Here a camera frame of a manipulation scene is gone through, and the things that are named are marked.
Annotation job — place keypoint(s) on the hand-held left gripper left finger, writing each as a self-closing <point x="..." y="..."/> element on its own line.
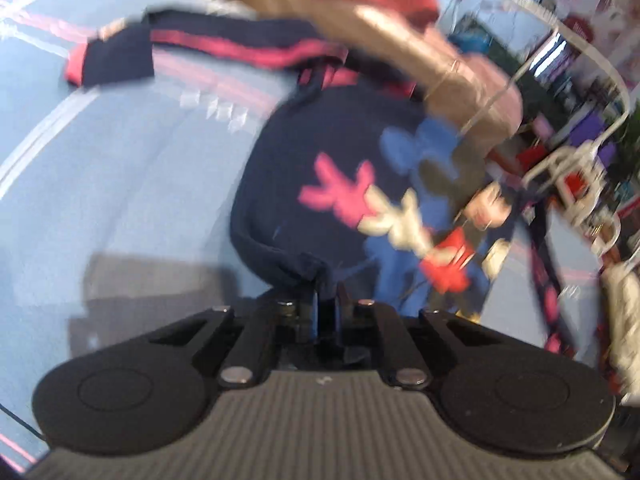
<point x="315" y="316"/>

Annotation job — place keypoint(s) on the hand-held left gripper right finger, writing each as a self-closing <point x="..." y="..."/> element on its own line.
<point x="342" y="316"/>

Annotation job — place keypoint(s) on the navy cartoon print shirt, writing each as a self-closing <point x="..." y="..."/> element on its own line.
<point x="310" y="130"/>

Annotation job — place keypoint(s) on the person's right forearm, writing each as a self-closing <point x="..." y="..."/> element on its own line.
<point x="400" y="35"/>

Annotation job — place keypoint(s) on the person's right hand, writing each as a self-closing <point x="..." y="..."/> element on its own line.
<point x="495" y="100"/>

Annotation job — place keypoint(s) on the blue plaid bedsheet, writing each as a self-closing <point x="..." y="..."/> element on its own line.
<point x="100" y="170"/>

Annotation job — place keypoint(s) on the white cloth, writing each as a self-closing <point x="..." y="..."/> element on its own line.
<point x="622" y="325"/>

